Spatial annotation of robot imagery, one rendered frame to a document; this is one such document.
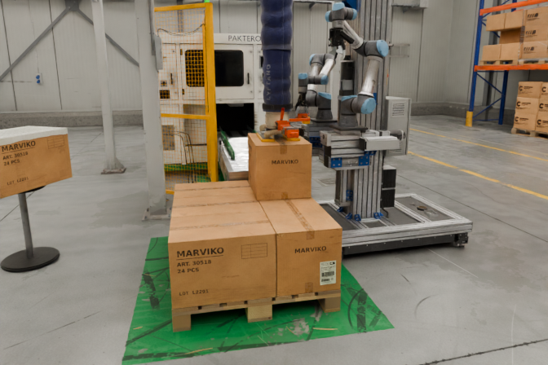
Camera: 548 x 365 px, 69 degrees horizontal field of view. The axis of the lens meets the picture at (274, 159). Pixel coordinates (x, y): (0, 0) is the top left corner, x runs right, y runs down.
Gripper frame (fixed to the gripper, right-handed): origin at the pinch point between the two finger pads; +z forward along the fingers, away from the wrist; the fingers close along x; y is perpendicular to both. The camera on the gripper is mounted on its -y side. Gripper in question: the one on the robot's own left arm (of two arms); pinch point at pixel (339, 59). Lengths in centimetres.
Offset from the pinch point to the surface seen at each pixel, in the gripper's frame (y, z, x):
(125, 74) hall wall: 231, 11, -956
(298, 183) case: 25, 86, -10
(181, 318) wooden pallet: 111, 144, 46
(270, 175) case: 45, 79, -12
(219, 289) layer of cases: 89, 129, 47
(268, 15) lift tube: 41, -31, -32
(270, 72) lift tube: 40, 8, -33
